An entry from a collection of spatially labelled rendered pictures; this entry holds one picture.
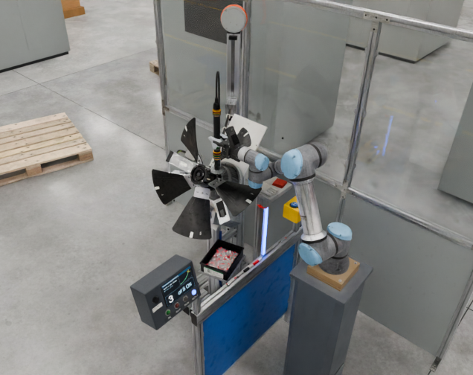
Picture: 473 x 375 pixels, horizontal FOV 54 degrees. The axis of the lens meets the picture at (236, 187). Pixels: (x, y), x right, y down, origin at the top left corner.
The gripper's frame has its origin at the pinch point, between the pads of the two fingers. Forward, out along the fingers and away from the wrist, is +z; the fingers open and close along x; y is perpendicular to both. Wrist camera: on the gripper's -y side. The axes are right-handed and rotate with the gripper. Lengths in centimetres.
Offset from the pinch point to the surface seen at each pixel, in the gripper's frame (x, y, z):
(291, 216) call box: 21, 45, -41
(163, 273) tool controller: -70, 22, -39
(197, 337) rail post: -55, 77, -42
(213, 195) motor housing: 1.9, 41.6, 2.2
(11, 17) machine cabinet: 147, 82, 543
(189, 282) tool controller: -62, 29, -45
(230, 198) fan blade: -5.5, 28.9, -18.2
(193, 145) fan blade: 5.6, 17.3, 21.1
